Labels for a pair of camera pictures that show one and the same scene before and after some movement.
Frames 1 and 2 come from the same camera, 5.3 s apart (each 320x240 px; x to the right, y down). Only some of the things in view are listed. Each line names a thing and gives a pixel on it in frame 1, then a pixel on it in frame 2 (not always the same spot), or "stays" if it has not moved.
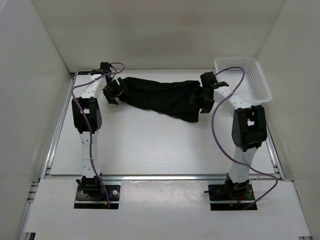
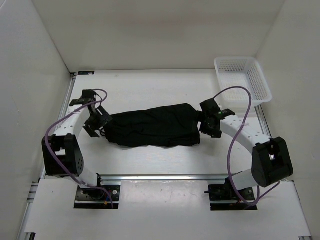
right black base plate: [233, 195] stays
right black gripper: [206, 108] to [200, 117]
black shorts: [170, 99] to [166, 126]
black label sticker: [84, 73] stays
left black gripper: [120, 90] to [105, 119]
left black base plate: [113, 192] stays
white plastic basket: [254, 89] stays
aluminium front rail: [164, 177] stays
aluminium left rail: [34, 196] stays
